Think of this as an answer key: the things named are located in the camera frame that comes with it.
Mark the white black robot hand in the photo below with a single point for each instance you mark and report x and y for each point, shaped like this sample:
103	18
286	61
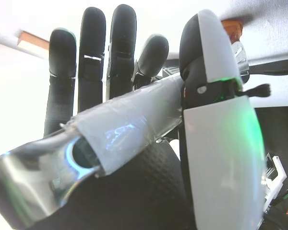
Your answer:
213	155

